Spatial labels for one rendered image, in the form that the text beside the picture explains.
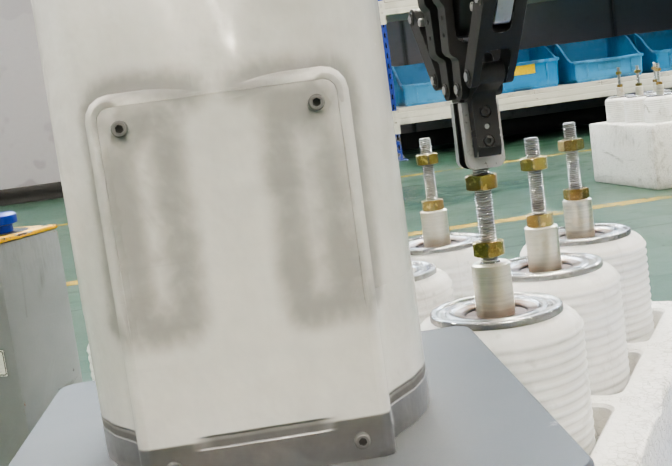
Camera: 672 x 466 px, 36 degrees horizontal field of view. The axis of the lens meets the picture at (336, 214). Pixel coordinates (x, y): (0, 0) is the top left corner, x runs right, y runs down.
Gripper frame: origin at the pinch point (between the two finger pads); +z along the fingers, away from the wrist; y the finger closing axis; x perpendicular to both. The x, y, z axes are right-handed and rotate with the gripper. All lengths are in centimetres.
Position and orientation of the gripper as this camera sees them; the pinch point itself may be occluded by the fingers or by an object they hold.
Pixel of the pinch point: (477, 133)
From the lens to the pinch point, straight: 58.4
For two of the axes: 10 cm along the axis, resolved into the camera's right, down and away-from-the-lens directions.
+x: 9.7, -1.6, 2.1
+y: 2.2, 0.9, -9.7
